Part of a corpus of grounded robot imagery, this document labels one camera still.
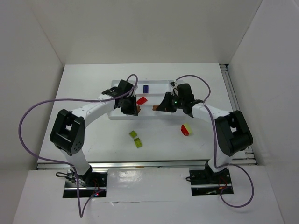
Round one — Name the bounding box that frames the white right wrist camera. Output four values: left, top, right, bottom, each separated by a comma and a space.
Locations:
170, 80, 178, 96

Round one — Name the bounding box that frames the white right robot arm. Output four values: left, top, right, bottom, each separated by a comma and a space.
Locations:
153, 84, 253, 181

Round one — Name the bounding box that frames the purple lego brick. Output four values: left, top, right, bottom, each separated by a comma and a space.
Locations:
143, 85, 149, 94

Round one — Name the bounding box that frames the aluminium front rail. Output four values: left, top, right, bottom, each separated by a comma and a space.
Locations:
36, 160, 255, 170

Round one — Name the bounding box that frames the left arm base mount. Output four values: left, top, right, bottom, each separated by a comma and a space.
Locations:
55, 170, 108, 198

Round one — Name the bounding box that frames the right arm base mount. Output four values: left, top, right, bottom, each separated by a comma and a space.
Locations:
185, 169, 234, 196

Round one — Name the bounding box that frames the yellow-green long lego brick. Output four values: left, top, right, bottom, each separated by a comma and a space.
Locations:
134, 138, 142, 148

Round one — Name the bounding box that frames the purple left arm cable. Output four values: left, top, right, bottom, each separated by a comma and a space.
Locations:
18, 74, 139, 218

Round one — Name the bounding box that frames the yellow-green square lego brick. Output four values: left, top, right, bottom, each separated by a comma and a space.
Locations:
129, 131, 137, 139

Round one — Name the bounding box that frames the aluminium side rail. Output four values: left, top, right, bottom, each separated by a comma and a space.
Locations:
219, 64, 257, 165

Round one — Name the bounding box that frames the white divided sorting tray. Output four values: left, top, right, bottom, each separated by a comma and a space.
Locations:
108, 80, 185, 120

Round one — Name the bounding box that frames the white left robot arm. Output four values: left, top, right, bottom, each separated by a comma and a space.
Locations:
50, 79, 139, 182

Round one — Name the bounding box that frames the red and yellow lego block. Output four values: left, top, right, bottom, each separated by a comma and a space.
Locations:
180, 123, 193, 136

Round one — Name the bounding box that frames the red lego brick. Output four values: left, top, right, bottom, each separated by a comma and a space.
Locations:
137, 97, 148, 105

